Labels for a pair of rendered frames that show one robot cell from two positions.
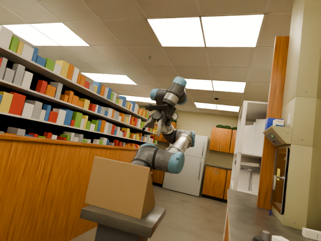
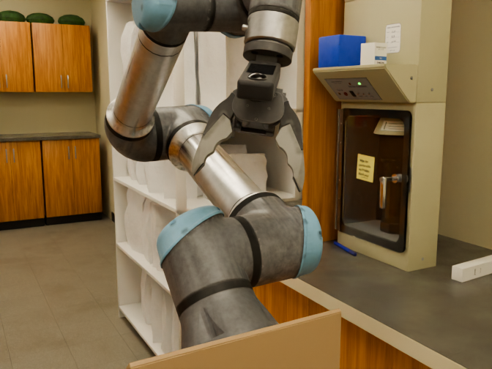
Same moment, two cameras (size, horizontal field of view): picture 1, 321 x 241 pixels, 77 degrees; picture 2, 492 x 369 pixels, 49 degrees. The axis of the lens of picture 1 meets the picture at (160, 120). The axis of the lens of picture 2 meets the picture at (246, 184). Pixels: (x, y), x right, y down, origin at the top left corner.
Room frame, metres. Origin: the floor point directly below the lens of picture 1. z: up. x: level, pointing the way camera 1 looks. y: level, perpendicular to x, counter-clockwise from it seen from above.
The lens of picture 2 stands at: (0.55, 0.59, 1.44)
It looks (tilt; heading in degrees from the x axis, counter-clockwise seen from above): 10 degrees down; 313
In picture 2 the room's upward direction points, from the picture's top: straight up
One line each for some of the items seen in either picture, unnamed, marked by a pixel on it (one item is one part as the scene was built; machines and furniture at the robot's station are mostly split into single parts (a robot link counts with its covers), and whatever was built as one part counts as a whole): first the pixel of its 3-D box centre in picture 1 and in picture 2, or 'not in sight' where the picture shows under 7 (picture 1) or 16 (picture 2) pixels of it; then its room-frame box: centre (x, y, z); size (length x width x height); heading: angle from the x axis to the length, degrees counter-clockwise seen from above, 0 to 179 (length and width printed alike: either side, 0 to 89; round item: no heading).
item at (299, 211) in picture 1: (304, 161); (405, 129); (1.32, -0.97, 1.33); 0.32 x 0.25 x 0.77; 161
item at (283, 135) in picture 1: (275, 136); (360, 84); (1.38, -0.80, 1.46); 0.32 x 0.11 x 0.10; 161
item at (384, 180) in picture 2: (277, 182); (387, 191); (1.28, -0.78, 1.17); 0.05 x 0.03 x 0.10; 70
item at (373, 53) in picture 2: (278, 124); (373, 54); (1.34, -0.78, 1.54); 0.05 x 0.05 x 0.06; 79
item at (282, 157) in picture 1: (279, 178); (370, 176); (1.37, -0.84, 1.19); 0.30 x 0.01 x 0.40; 160
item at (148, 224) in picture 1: (128, 212); not in sight; (1.04, 0.08, 0.92); 0.32 x 0.32 x 0.04; 77
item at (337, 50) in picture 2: (273, 125); (341, 52); (1.47, -0.83, 1.56); 0.10 x 0.10 x 0.09; 71
